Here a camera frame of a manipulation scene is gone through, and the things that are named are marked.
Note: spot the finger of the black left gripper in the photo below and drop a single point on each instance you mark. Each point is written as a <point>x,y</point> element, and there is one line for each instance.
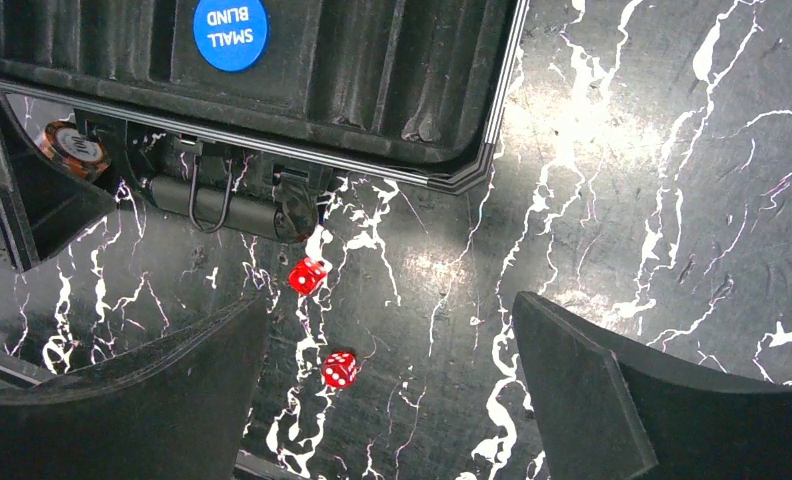
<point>43,207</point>

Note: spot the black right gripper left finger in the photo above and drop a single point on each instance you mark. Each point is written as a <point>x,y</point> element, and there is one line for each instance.
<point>174,408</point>

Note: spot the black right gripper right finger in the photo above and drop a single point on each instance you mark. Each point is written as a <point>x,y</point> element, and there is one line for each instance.
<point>608,407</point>

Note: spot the orange black chip stack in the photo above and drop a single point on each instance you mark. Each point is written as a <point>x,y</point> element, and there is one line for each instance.
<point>62,143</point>

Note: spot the red die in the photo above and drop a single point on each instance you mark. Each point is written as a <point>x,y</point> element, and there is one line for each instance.
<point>340,369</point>
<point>307,276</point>

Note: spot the blue small blind button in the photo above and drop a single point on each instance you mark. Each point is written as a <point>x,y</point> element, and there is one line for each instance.
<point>231,35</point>

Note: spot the black poker set case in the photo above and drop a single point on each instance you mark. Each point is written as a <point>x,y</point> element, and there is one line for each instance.
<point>407,90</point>

